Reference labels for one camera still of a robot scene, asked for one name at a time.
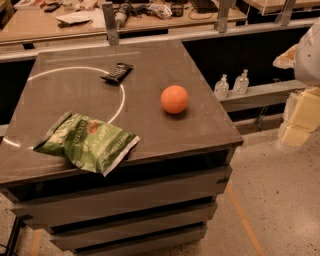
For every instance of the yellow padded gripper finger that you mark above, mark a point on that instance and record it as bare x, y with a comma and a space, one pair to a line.
300, 119

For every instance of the green jalapeno chip bag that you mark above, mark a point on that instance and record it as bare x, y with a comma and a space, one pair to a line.
89, 144

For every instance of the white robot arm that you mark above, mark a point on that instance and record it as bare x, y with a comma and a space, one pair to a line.
304, 59

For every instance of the right clear sanitizer bottle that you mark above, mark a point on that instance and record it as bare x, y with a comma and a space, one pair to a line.
241, 83

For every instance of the clear sanitizer bottle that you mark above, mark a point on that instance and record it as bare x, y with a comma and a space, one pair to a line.
221, 88
241, 83

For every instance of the left clear sanitizer bottle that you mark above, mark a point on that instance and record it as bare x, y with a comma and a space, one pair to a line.
221, 88

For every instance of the grey metal railing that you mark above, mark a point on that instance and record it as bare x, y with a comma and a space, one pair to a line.
27, 51

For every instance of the orange ball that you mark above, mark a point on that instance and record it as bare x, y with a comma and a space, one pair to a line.
174, 99

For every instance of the black keyboard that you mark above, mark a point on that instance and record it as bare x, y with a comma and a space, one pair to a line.
204, 6

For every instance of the black round container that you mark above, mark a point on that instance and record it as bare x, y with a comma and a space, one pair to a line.
177, 10

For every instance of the dark chocolate bar wrapper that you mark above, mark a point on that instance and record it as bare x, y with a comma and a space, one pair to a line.
117, 75

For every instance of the white paper sheet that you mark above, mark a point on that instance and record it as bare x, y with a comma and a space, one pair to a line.
74, 17

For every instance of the wooden background desk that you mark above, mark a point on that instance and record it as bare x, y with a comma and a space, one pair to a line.
30, 26

